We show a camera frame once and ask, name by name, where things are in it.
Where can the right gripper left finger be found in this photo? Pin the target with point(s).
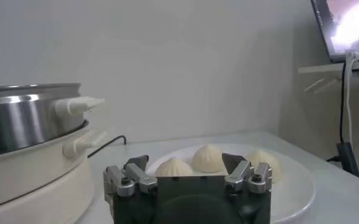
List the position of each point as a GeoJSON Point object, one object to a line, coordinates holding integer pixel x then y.
{"type": "Point", "coordinates": [139, 178]}

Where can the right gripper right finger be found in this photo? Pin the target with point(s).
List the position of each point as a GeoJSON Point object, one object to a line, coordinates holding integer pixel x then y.
{"type": "Point", "coordinates": [243, 176]}

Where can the white steamed baozi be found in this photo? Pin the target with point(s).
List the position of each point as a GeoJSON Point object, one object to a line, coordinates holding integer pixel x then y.
{"type": "Point", "coordinates": [266, 159]}
{"type": "Point", "coordinates": [173, 168]}
{"type": "Point", "coordinates": [208, 159]}

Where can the steel and cream steamer pot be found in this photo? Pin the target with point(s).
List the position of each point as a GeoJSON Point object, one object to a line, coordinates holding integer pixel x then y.
{"type": "Point", "coordinates": [30, 188]}

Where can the steel steamer basket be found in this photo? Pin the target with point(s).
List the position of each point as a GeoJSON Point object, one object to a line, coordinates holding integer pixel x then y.
{"type": "Point", "coordinates": [20, 121]}

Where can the white round plate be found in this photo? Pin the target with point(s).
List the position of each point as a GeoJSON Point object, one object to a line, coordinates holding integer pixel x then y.
{"type": "Point", "coordinates": [292, 188]}

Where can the black power strip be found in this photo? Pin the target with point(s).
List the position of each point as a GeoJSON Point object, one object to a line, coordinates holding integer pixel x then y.
{"type": "Point", "coordinates": [348, 158]}

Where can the monitor with lit screen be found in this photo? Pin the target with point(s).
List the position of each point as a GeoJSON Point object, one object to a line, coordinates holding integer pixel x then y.
{"type": "Point", "coordinates": [350, 27]}

